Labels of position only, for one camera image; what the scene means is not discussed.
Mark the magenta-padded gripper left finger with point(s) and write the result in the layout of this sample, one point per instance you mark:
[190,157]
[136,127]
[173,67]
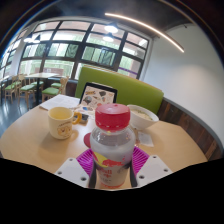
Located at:
[71,171]

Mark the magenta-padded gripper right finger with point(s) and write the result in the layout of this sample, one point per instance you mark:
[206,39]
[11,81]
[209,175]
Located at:
[154,170]

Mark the red-capped clear drink bottle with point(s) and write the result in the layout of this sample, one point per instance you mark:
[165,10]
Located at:
[111,150]

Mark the white paper napkin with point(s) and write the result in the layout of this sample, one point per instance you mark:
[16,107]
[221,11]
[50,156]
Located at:
[145,139]

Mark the flat round red coaster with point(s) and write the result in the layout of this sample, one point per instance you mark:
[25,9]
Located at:
[87,140]

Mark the white bowl of food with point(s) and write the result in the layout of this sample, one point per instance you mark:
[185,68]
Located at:
[143,118]

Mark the white paper sheets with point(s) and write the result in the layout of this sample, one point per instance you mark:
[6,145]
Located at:
[60,101]

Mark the black tablet covered in stickers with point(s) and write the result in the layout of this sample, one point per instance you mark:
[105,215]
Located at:
[98,95]

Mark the wooden chairs with green seats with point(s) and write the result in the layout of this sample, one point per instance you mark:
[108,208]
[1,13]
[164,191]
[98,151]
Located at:
[50,90]

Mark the green upholstered booth bench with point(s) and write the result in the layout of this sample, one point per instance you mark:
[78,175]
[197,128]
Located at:
[133,88]

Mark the wooden dining table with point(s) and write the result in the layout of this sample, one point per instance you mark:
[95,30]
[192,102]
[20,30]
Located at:
[41,75]

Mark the long linear ceiling light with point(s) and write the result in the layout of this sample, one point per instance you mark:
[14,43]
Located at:
[146,27]

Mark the black pendant lamps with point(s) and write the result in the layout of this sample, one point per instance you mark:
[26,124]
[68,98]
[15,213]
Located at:
[111,29]

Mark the black-framed window wall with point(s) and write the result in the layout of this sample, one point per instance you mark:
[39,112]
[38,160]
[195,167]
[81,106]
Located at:
[66,53]

